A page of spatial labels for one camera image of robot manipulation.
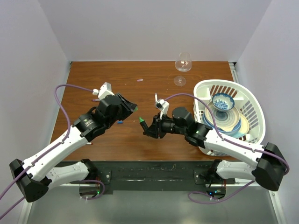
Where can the blue white patterned bowl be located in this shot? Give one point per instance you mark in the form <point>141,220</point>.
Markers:
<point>223,102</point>

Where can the blue rimmed plate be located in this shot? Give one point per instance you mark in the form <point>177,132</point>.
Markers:
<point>233,131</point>

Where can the white plastic dish basket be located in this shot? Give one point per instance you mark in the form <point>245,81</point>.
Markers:
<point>245,103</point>

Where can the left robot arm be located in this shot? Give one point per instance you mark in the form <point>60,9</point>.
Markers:
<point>40,173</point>

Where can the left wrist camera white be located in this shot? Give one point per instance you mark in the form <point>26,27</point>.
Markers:
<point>103,91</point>

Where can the clear wine glass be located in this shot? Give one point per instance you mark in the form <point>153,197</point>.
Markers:
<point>182,64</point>

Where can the green highlighter pen black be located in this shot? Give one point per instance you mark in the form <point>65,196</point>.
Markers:
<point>143,124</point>

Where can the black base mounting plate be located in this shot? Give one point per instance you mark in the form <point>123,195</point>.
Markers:
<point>153,176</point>

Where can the grey striped plate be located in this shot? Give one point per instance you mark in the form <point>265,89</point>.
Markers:
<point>208,115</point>

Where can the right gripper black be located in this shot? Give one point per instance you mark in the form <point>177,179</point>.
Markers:
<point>157,123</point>

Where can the cream plate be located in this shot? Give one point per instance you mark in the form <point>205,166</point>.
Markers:
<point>244,126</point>

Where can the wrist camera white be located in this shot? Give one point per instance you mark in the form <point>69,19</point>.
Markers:
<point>163,106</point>
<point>103,91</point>

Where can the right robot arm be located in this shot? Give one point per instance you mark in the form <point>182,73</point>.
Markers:
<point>263,164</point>

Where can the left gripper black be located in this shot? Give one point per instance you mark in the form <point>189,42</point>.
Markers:
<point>128,108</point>

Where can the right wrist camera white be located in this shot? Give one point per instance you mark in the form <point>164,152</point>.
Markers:
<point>163,106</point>

